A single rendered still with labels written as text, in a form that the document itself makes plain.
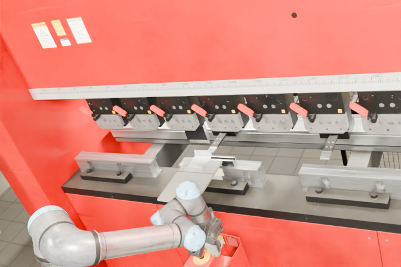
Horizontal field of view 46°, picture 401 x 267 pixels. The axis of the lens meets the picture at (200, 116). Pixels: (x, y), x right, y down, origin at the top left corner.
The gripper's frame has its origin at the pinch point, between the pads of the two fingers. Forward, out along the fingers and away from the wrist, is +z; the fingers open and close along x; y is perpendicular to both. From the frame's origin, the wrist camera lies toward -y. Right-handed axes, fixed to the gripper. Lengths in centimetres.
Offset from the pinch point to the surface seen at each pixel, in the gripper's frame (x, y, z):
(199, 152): 24.0, 38.9, -14.4
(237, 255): -4.9, 5.5, 5.6
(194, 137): 22, 38, -24
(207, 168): 15.1, 30.9, -13.6
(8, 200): 285, 57, 89
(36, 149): 104, 17, -28
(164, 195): 25.3, 12.2, -15.2
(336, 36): -46, 43, -67
